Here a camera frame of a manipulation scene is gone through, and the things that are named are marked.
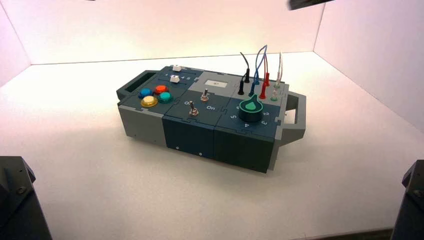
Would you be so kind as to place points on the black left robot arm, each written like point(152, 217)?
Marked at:
point(16, 205)

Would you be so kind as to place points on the red round push button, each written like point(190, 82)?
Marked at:
point(161, 89)

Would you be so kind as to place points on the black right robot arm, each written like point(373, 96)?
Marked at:
point(410, 208)

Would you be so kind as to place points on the dark green rotary knob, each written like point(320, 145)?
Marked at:
point(250, 108)

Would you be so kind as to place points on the green round push button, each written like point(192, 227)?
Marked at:
point(165, 96)

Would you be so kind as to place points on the yellow round push button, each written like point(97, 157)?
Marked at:
point(149, 100)

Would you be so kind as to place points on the white slider knob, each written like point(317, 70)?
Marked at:
point(177, 68)
point(174, 79)

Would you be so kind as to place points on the white display screen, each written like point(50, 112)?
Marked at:
point(216, 83)

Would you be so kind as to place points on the black overhead object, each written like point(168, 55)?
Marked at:
point(304, 3)

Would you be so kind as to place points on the blue round push button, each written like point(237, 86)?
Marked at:
point(145, 92)

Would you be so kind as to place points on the grey and teal control box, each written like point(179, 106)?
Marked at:
point(188, 132)

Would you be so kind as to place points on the metal toggle switch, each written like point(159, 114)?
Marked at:
point(193, 110)
point(205, 95)

